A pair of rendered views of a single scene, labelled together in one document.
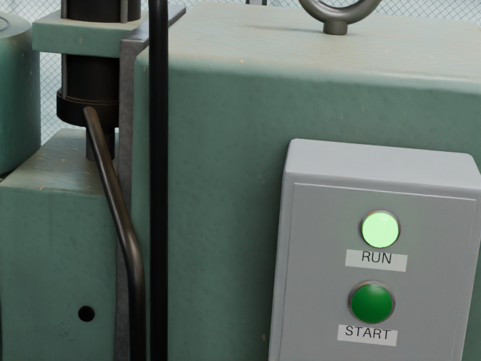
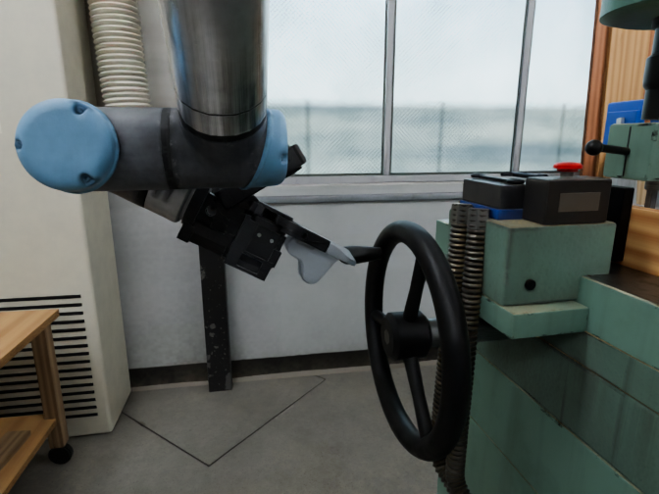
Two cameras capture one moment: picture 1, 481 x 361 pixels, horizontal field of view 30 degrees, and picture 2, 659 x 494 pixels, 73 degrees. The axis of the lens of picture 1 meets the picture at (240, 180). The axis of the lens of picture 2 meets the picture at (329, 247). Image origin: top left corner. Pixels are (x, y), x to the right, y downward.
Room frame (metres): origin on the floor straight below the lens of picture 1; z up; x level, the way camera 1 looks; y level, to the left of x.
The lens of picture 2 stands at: (0.18, 0.82, 1.05)
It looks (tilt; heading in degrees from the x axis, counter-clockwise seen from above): 14 degrees down; 343
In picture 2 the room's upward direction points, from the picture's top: straight up
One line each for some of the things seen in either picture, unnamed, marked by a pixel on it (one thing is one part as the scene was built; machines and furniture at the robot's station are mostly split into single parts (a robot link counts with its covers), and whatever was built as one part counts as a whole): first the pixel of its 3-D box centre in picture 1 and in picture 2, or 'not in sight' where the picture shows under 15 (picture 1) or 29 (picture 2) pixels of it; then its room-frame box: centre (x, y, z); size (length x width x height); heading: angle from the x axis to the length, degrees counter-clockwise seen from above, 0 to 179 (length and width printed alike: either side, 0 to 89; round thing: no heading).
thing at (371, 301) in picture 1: (371, 304); not in sight; (0.41, -0.07, 1.42); 0.02 x 0.01 x 0.02; 85
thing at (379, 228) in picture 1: (380, 230); not in sight; (0.41, -0.07, 1.46); 0.02 x 0.01 x 0.02; 85
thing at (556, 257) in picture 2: not in sight; (521, 249); (0.62, 0.43, 0.92); 0.15 x 0.13 x 0.09; 175
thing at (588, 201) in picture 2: not in sight; (529, 192); (0.61, 0.43, 0.99); 0.13 x 0.11 x 0.06; 175
